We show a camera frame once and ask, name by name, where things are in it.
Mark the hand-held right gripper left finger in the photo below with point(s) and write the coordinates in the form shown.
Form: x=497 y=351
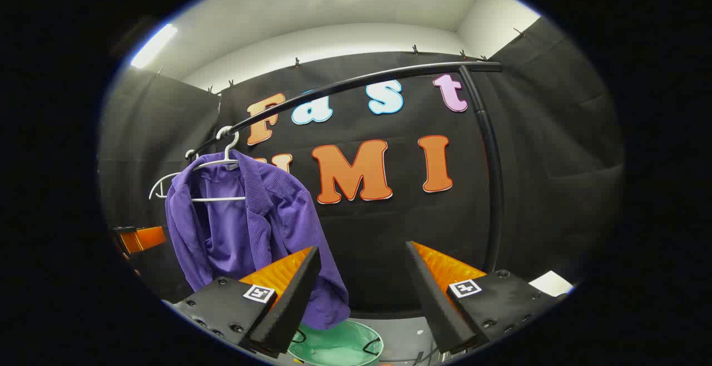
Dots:
x=289 y=310

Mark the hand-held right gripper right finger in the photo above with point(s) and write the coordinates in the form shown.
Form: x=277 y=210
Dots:
x=436 y=310

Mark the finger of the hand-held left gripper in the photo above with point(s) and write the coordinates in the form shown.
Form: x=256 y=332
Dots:
x=142 y=239

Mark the green laundry hamper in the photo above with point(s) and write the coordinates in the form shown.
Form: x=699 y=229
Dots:
x=339 y=346

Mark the purple shirt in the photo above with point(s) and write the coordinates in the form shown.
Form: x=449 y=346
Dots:
x=278 y=216

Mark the white clothes hanger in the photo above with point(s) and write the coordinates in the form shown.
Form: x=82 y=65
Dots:
x=229 y=146
x=161 y=179

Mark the black clothes rack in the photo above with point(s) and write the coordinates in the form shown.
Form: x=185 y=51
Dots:
x=489 y=149

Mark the black backdrop cloth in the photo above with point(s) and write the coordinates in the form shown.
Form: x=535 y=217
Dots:
x=389 y=232

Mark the ceiling light panel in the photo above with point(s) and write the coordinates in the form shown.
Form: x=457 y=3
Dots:
x=154 y=45

